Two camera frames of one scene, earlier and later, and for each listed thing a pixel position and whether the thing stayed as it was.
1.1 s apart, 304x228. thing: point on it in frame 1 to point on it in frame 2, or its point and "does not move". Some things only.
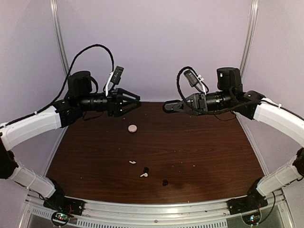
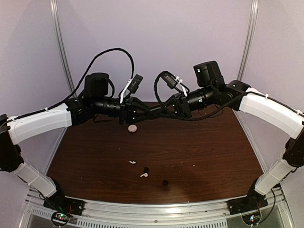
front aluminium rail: (103, 214) does not move
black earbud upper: (146, 169) does not move
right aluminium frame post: (254, 10) does not move
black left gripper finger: (128, 107) to (138, 118)
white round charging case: (132, 128) does not move
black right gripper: (198, 102) to (185, 110)
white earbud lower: (145, 174) does not move
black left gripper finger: (127, 94) to (137, 102)
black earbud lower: (165, 182) does not move
